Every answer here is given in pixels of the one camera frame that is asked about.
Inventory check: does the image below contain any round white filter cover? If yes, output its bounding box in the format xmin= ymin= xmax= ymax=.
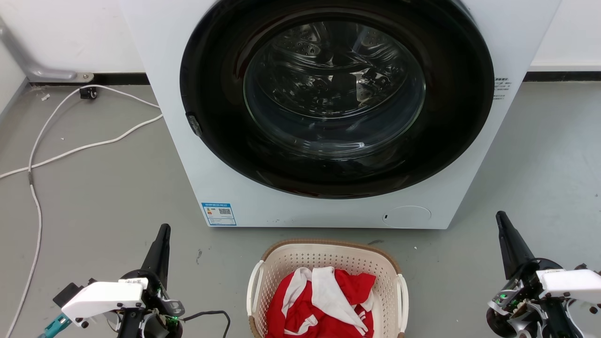
xmin=382 ymin=206 xmax=431 ymax=229

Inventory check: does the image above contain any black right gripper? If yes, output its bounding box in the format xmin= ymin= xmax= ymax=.
xmin=485 ymin=211 xmax=563 ymax=338

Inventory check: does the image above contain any cream perforated laundry basket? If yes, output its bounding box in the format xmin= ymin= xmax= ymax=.
xmin=247 ymin=238 xmax=409 ymax=338

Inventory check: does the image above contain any red and white garment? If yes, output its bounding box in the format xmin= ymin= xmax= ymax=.
xmin=265 ymin=267 xmax=377 ymax=338

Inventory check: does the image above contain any thick white power cable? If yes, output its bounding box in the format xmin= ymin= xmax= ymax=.
xmin=0 ymin=114 xmax=163 ymax=180

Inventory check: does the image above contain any black round washer door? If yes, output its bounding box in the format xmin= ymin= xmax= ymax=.
xmin=180 ymin=0 xmax=495 ymax=200

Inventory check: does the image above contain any steel washer drum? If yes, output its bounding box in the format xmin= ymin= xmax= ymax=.
xmin=244 ymin=21 xmax=426 ymax=158

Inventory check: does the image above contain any thin black left gripper cable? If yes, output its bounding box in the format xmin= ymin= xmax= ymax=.
xmin=182 ymin=310 xmax=231 ymax=338

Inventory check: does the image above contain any small printed text sticker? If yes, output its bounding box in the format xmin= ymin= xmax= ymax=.
xmin=493 ymin=77 xmax=512 ymax=100

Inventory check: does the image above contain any grey drain pipe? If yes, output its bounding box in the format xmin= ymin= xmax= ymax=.
xmin=0 ymin=19 xmax=94 ymax=83

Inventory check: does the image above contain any blue energy label sticker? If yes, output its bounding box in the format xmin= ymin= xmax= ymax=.
xmin=201 ymin=202 xmax=237 ymax=227

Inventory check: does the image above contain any thin white hose cable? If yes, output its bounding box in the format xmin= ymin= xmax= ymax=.
xmin=4 ymin=84 xmax=161 ymax=338

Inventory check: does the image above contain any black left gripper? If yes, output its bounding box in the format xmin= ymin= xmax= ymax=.
xmin=120 ymin=224 xmax=185 ymax=338

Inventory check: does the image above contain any teal cable connector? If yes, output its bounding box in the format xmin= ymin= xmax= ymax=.
xmin=39 ymin=314 xmax=72 ymax=338

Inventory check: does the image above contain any white front-load washing machine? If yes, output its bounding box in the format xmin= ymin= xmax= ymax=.
xmin=120 ymin=0 xmax=562 ymax=230

